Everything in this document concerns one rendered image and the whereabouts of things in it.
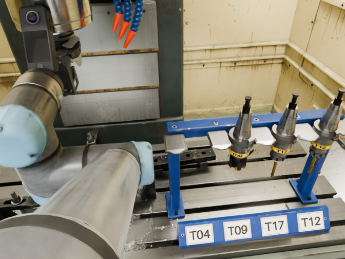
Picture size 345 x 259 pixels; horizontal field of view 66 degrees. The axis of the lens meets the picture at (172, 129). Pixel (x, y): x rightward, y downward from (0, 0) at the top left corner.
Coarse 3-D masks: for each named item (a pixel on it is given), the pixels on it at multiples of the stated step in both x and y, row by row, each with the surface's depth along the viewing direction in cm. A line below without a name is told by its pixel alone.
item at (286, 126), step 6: (288, 108) 61; (282, 114) 64; (288, 114) 62; (294, 114) 61; (282, 120) 63; (288, 120) 62; (294, 120) 62; (282, 126) 64; (288, 126) 63; (294, 126) 63; (282, 132) 64; (288, 132) 64; (294, 132) 64
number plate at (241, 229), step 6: (228, 222) 76; (234, 222) 76; (240, 222) 76; (246, 222) 77; (228, 228) 76; (234, 228) 76; (240, 228) 76; (246, 228) 76; (228, 234) 76; (234, 234) 76; (240, 234) 76; (246, 234) 76
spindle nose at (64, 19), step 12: (12, 0) 48; (24, 0) 47; (36, 0) 47; (48, 0) 48; (60, 0) 49; (72, 0) 50; (84, 0) 53; (12, 12) 50; (60, 12) 50; (72, 12) 51; (84, 12) 53; (60, 24) 51; (72, 24) 52; (84, 24) 54
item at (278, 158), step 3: (270, 153) 72; (273, 153) 70; (276, 153) 69; (273, 156) 70; (276, 156) 69; (279, 156) 69; (282, 156) 69; (285, 156) 69; (273, 159) 70; (276, 159) 69; (279, 159) 69; (282, 159) 69
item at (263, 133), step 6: (258, 126) 69; (264, 126) 69; (258, 132) 67; (264, 132) 67; (270, 132) 67; (258, 138) 65; (264, 138) 65; (270, 138) 65; (264, 144) 64; (270, 144) 64
